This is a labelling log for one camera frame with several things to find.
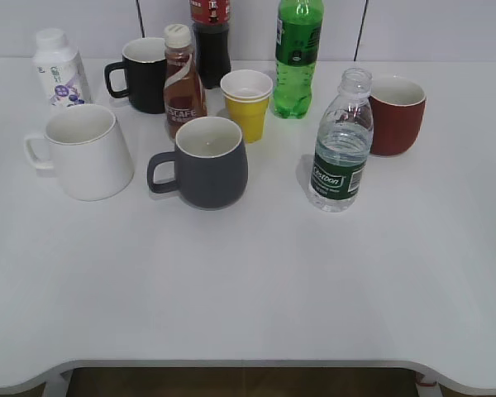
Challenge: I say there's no clear water bottle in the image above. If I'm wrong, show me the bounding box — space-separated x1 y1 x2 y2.
309 67 374 213

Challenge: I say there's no white mug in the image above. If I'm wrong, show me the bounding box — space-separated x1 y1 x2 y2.
23 103 135 201

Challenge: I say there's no grey mug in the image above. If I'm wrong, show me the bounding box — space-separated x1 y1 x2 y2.
146 117 249 209

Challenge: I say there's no black mug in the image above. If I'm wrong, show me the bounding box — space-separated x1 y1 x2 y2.
104 37 167 114

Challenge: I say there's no yellow paper cup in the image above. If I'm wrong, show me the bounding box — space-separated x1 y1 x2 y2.
220 69 273 143

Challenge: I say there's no brown Nescafe coffee bottle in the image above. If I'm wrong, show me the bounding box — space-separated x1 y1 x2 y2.
164 24 207 139

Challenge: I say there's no red cup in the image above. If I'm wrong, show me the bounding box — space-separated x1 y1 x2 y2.
369 75 427 156

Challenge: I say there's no green soda bottle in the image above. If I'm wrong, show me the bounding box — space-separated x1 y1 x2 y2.
274 1 324 119

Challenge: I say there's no dark cola bottle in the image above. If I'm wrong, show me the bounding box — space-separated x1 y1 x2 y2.
189 0 231 89

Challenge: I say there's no white yogurt drink bottle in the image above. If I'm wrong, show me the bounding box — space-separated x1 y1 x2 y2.
32 28 93 109

